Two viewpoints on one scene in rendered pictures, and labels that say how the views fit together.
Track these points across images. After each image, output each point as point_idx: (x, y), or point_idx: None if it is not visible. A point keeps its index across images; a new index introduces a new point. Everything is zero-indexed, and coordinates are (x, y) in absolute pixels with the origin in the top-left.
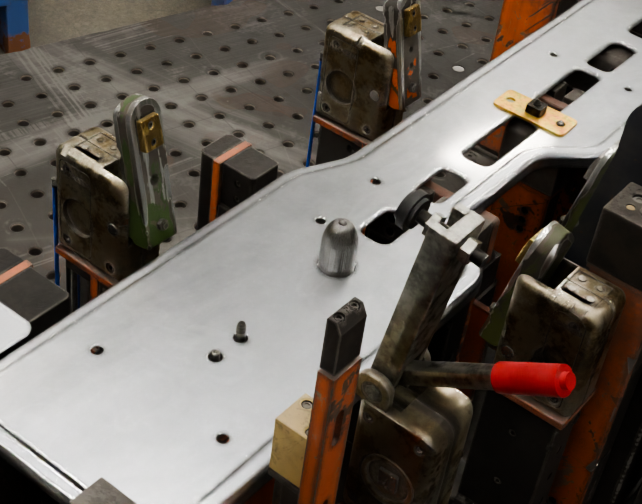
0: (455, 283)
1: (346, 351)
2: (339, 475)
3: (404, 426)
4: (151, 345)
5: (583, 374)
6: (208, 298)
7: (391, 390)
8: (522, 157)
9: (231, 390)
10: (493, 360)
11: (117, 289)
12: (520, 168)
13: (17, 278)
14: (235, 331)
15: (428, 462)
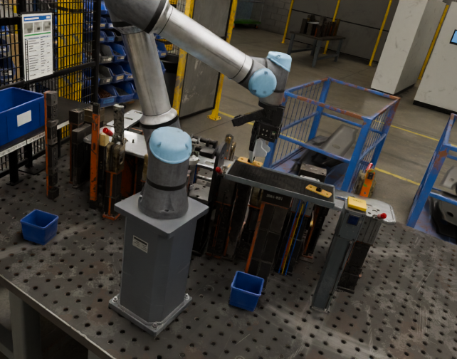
0: (120, 120)
1: (95, 110)
2: (97, 140)
3: (109, 142)
4: (126, 136)
5: (143, 168)
6: (141, 139)
7: (112, 137)
8: (211, 166)
9: (119, 142)
10: (208, 228)
11: (138, 134)
12: (207, 166)
13: (138, 130)
14: (134, 142)
15: (106, 149)
